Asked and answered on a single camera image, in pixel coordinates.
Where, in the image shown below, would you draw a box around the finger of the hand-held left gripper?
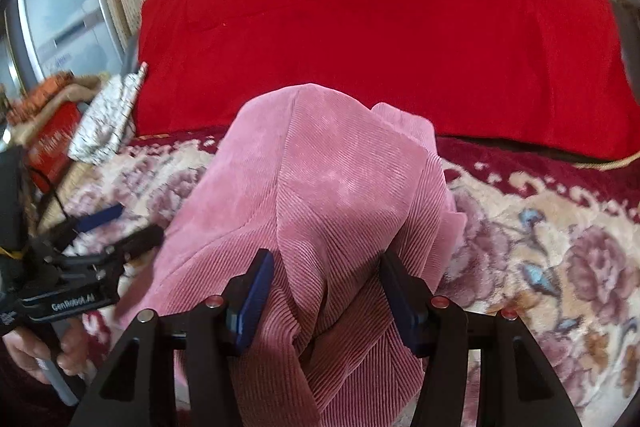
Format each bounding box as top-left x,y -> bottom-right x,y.
59,204 -> 125,234
105,224 -> 166,264

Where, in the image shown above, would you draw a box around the red orange bag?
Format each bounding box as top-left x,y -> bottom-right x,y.
24,101 -> 85,194

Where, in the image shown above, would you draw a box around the white patterned bag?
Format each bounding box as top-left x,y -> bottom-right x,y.
67,61 -> 149,166

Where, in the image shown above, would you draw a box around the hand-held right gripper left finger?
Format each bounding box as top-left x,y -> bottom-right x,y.
69,248 -> 276,427

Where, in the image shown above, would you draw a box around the window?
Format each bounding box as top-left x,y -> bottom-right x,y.
4,0 -> 127,84

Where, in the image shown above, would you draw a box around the red cushion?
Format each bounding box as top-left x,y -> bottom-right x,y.
136,0 -> 640,162

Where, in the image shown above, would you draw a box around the floral plush blanket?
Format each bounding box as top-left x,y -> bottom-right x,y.
37,130 -> 640,427

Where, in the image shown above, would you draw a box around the person's left hand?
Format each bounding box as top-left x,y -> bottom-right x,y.
7,319 -> 91,385

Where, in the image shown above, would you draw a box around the pink corduroy garment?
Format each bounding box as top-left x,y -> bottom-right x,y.
112,83 -> 468,427

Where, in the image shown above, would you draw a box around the black cable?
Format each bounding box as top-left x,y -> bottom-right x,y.
27,157 -> 78,230

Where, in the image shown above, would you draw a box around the orange patterned cloth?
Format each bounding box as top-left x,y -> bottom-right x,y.
9,73 -> 103,130

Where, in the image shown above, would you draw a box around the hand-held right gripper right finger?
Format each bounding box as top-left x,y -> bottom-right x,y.
380,251 -> 583,427

